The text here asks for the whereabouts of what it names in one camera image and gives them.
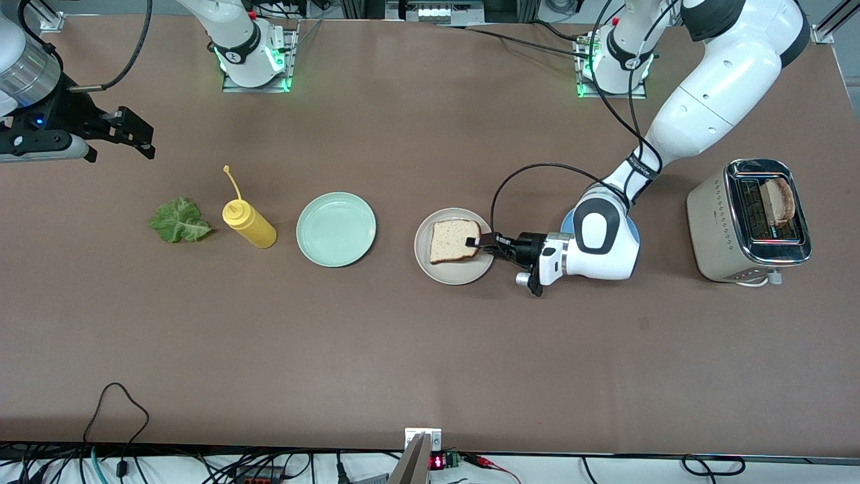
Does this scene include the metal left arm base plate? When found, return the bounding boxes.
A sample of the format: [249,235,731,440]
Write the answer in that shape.
[574,32,650,100]

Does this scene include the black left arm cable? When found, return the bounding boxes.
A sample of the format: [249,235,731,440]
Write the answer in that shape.
[490,0,679,251]

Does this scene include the black cable to arm base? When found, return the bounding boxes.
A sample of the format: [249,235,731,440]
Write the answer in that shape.
[433,20,592,61]

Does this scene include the brown crusted bread slice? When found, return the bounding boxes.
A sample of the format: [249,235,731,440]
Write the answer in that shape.
[759,177,797,226]

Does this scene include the cream and chrome toaster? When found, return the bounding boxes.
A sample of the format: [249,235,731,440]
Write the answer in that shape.
[686,159,812,284]

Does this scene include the pale bread slice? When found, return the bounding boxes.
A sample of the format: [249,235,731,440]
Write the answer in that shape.
[429,218,482,265]

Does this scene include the black looped cable with plug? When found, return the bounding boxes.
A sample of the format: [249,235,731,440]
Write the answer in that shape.
[82,382,150,479]

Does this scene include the red and black clip lead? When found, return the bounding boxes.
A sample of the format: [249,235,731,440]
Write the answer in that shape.
[464,453,521,484]

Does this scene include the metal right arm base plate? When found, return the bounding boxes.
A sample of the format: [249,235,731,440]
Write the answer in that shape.
[222,19,300,93]

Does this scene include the beige plate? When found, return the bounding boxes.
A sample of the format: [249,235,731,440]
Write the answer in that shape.
[413,207,497,286]

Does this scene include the silver mounting bracket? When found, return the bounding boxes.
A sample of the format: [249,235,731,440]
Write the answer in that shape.
[404,428,443,452]

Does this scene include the grey aluminium bar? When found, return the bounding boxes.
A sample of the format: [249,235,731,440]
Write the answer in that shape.
[386,432,431,484]

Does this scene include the white power strip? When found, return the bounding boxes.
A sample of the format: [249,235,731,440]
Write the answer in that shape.
[386,0,486,25]

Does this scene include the light green plate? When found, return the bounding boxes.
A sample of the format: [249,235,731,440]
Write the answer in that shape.
[296,192,378,268]

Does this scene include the white toaster power cord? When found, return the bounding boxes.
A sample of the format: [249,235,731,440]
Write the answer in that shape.
[736,268,784,289]

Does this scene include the blue plate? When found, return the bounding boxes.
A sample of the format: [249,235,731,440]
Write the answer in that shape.
[560,205,642,270]

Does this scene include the black flat looped cable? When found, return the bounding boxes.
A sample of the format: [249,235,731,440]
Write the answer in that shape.
[681,454,747,477]

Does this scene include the yellow mustard squeeze bottle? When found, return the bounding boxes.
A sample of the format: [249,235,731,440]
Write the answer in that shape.
[222,165,278,250]

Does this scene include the green lettuce leaf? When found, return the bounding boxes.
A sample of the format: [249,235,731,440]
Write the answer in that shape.
[148,197,214,244]

